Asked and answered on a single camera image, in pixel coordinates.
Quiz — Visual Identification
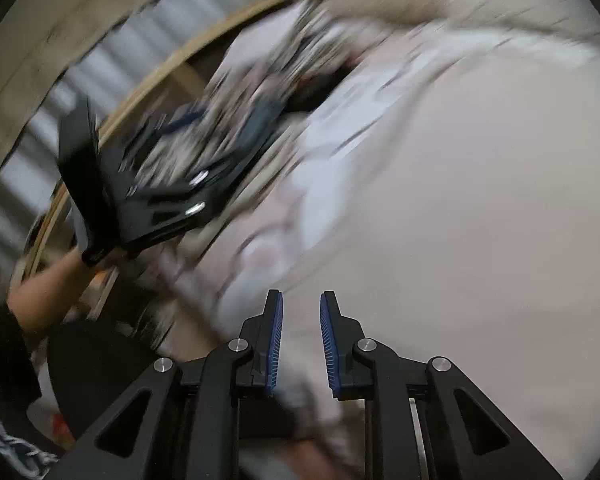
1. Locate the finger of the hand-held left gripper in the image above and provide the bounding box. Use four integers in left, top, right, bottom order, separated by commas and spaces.
100, 102, 286, 196
115, 180, 233, 253

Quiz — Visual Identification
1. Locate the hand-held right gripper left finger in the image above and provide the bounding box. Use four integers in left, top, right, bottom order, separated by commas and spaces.
50, 288, 284, 480

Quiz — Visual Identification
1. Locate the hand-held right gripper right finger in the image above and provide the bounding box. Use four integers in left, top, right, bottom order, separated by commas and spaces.
319, 290, 563, 480

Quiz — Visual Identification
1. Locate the light beige garment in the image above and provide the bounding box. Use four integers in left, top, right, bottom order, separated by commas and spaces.
215, 75, 600, 480

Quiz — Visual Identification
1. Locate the person's left forearm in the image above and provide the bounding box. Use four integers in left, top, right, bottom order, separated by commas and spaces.
7, 247, 101, 333

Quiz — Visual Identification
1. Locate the stack of folded clothes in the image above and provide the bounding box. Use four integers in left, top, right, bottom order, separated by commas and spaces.
120, 0, 371, 221

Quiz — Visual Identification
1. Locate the wooden bedside shelf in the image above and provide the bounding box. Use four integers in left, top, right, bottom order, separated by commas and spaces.
10, 0, 341, 321

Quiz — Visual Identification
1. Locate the grey curtain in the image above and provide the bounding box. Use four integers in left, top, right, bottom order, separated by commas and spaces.
0, 0, 241, 261

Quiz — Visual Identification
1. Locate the tan curtain valance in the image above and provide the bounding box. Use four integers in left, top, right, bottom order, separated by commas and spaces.
0, 0, 216, 191

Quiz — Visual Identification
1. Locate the bear printed bed sheet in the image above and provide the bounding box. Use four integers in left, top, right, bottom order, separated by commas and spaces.
155, 25, 600, 361

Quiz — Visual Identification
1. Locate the orange object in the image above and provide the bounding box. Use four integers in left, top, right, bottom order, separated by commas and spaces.
50, 412, 76, 443

